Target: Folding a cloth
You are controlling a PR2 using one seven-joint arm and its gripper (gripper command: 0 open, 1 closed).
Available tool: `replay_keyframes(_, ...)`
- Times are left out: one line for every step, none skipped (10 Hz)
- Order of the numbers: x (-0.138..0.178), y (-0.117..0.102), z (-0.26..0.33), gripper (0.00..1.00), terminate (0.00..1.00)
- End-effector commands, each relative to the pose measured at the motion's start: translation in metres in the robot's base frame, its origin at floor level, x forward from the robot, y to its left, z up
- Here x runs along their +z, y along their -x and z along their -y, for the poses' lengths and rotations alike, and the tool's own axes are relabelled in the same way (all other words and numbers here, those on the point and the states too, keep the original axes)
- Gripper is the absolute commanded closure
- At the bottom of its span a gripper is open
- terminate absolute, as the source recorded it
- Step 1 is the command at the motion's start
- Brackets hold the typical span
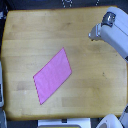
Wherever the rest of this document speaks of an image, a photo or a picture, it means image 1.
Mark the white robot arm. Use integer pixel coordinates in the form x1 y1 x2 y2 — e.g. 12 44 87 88
88 12 128 128

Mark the grey device at left edge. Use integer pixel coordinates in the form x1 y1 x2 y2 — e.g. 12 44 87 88
0 61 4 108

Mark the pink cloth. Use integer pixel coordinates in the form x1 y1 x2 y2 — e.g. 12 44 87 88
33 48 72 104

